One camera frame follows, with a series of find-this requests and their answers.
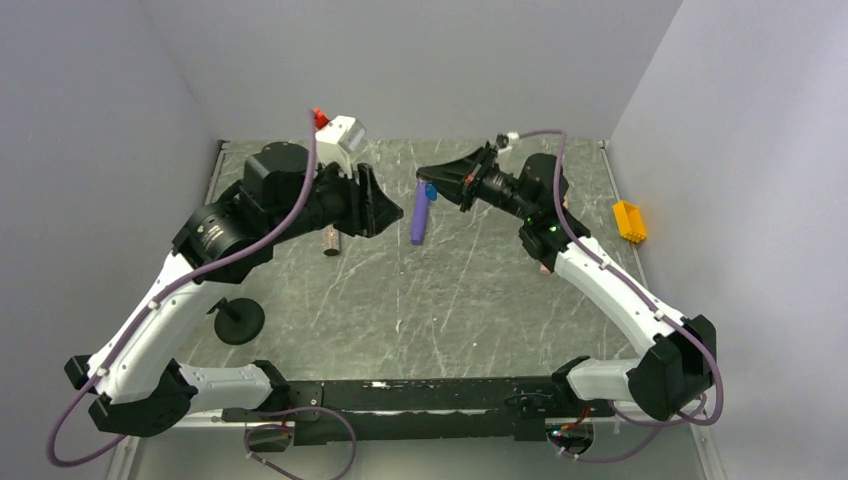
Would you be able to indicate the blue key tag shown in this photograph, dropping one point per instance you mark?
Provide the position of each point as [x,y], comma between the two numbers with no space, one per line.
[431,192]

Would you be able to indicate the black base frame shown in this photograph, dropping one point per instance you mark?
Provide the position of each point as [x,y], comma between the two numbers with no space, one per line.
[522,408]

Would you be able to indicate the purple cylinder stick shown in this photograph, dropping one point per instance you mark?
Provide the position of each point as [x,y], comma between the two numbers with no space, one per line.
[420,214]

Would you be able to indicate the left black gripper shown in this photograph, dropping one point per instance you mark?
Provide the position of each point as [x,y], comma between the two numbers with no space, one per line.
[370,207]

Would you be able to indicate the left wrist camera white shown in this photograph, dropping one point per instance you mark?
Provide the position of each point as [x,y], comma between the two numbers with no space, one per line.
[337,139]

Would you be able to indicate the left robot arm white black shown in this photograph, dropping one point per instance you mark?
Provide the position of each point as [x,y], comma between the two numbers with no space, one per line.
[139,387]

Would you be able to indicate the yellow plastic bin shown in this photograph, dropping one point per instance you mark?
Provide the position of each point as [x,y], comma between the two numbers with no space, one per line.
[629,222]

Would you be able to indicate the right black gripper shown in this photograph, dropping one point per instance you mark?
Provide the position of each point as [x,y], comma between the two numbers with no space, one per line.
[458,179]

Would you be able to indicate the glitter tube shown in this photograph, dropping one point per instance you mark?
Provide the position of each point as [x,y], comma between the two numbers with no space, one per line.
[331,242]

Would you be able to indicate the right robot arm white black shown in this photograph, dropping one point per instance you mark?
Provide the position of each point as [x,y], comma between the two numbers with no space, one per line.
[676,354]

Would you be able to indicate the gold microphone on black stand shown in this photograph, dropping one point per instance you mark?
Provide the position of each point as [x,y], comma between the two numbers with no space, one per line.
[237,321]

